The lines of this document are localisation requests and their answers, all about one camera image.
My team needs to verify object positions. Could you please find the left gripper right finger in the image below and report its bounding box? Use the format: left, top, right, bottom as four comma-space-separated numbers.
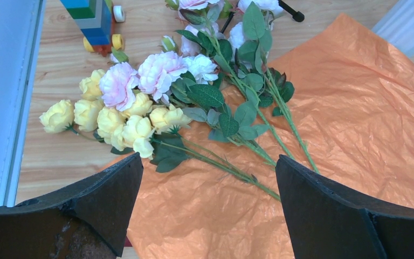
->
275, 155, 414, 258

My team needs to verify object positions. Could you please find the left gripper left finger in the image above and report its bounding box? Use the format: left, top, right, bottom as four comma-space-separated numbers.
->
0, 153, 143, 258

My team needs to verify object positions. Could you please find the dark red ribbon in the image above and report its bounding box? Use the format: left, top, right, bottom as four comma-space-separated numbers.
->
124, 237, 133, 247

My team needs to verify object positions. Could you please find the orange yellow wrapping paper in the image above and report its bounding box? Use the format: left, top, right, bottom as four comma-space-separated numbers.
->
127, 13, 414, 258

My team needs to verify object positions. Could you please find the yellow flower bouquet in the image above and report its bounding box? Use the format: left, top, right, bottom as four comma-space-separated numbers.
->
39, 1, 314, 200

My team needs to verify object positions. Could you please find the white ribbed vase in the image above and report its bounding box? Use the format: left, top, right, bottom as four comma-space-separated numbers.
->
371, 0, 414, 57

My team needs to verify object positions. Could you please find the colourful toy block train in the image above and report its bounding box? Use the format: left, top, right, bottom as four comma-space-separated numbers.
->
61, 0, 126, 57

